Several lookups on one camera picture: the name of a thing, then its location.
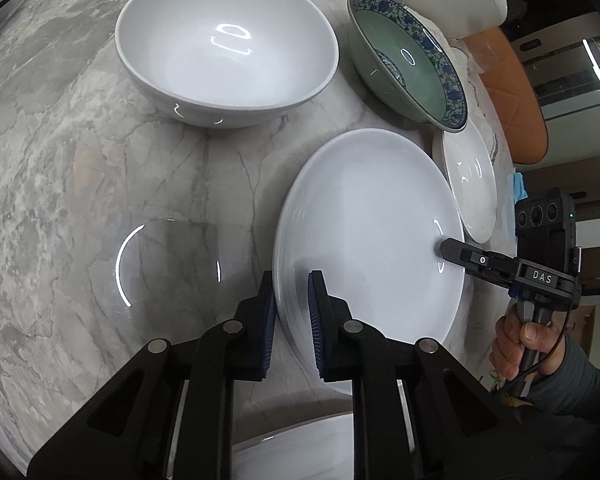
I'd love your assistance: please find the person's right hand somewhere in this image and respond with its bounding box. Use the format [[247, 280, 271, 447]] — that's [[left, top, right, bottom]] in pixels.
[[490, 302, 568, 381]]

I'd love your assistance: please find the person's right forearm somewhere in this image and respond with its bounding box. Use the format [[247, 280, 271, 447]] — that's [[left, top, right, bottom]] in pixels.
[[522, 327, 600, 418]]

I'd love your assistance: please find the white cloth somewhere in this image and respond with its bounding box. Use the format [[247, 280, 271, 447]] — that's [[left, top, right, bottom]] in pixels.
[[442, 34, 505, 163]]

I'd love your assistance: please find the cream white plate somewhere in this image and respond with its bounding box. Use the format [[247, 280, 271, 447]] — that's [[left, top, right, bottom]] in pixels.
[[432, 117, 497, 243]]

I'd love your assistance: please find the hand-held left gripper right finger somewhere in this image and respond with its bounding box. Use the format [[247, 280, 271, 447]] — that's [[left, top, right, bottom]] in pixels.
[[307, 270, 556, 480]]

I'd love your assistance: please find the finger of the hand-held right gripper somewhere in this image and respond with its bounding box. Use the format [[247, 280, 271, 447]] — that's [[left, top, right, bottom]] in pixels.
[[432, 237, 518, 286]]

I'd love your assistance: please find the orange chair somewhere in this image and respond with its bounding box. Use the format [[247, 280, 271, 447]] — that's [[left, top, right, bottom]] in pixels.
[[472, 27, 551, 163]]

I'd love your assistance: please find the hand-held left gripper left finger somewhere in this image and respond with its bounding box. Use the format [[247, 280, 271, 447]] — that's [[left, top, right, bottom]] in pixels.
[[27, 271, 278, 480]]

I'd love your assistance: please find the green bowl blue floral rim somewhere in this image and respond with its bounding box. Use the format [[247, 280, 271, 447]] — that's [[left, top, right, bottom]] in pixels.
[[347, 0, 468, 133]]

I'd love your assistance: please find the white bowl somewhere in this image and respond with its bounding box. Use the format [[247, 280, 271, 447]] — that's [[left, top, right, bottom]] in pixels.
[[115, 0, 340, 128]]

